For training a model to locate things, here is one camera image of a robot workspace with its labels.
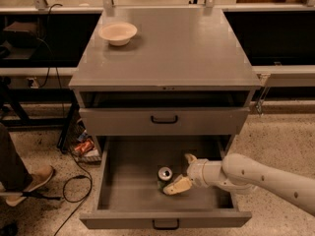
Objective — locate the grey top drawer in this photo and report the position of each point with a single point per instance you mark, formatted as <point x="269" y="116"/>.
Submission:
<point x="137" y="121"/>

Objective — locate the white wall outlet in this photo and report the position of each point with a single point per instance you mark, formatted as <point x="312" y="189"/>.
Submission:
<point x="33" y="83"/>

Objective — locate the green soda can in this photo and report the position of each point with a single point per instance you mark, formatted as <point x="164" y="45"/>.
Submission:
<point x="164" y="177"/>

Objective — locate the white bowl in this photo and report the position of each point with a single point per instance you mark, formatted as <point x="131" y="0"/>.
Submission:
<point x="117" y="34"/>

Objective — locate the black wire basket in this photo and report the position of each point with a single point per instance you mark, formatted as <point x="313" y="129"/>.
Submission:
<point x="78" y="134"/>

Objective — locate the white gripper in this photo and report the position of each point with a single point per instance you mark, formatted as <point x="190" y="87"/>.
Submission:
<point x="197" y="172"/>

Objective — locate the black drawer handle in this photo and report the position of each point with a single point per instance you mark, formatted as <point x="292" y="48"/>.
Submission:
<point x="165" y="224"/>
<point x="164" y="121"/>

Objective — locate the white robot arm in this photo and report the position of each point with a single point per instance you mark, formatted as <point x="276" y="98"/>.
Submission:
<point x="239" y="174"/>

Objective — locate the grey drawer cabinet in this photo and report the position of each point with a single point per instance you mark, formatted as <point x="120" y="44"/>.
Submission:
<point x="179" y="58"/>

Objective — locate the black top drawer handle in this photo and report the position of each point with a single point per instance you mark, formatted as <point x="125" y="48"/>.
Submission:
<point x="164" y="121"/>

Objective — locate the black middle drawer handle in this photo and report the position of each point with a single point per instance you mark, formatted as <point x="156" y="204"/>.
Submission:
<point x="165" y="224"/>

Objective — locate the grey open middle drawer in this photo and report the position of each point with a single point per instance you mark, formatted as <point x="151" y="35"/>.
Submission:
<point x="128" y="197"/>

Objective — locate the orange snack packet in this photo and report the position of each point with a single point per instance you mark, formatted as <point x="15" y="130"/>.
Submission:
<point x="84" y="147"/>

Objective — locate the tan shoe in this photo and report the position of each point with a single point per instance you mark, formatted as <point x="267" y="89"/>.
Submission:
<point x="33" y="181"/>

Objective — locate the metal rail bracket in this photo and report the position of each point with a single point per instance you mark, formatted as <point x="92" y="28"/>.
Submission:
<point x="260" y="99"/>

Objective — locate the dark trouser leg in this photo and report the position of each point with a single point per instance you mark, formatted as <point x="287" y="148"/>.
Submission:
<point x="13" y="173"/>

